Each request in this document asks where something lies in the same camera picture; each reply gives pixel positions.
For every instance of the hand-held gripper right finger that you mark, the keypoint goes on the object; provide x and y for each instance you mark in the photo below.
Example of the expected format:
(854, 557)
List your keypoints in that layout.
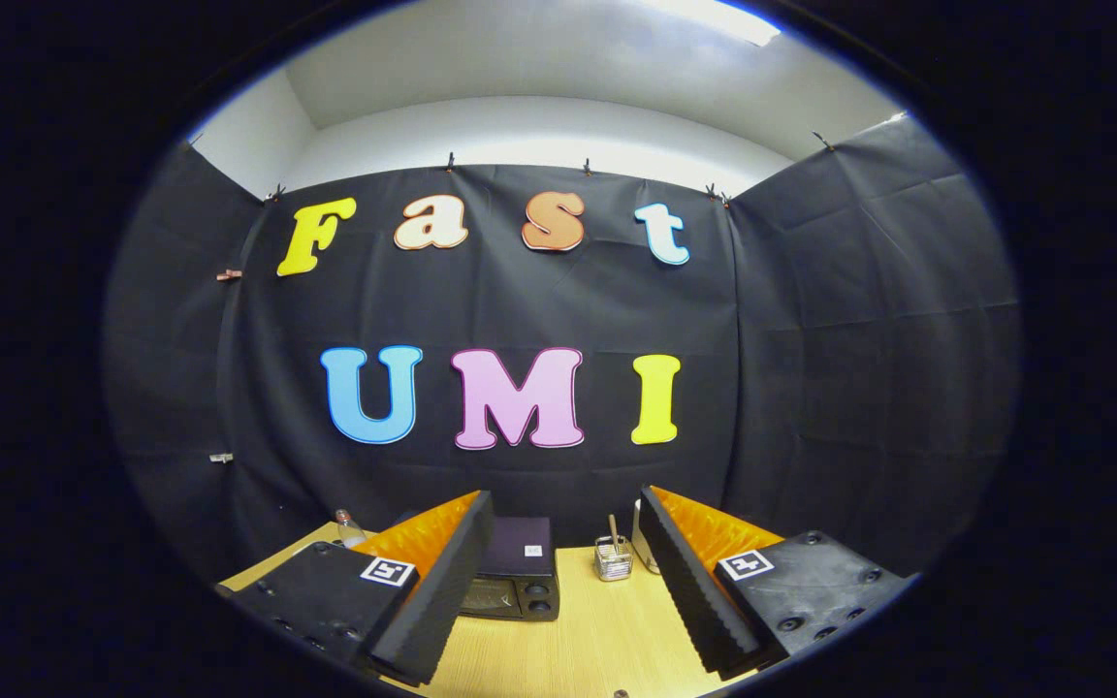
(685, 582)

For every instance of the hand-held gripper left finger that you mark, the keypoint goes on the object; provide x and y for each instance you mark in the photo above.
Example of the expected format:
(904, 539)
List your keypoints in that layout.
(447, 582)

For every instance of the black toaster oven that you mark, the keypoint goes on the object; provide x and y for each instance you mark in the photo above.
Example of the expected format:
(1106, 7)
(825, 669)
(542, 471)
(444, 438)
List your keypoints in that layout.
(520, 543)

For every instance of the white bread toaster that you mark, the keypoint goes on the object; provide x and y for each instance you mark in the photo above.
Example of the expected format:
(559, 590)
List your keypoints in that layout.
(643, 543)

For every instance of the metal mesh utensil holder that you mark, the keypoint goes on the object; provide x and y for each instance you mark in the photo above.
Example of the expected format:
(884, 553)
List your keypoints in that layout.
(614, 564)

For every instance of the clear plastic bottle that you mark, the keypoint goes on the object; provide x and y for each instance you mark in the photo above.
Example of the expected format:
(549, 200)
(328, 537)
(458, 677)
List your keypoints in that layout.
(349, 530)

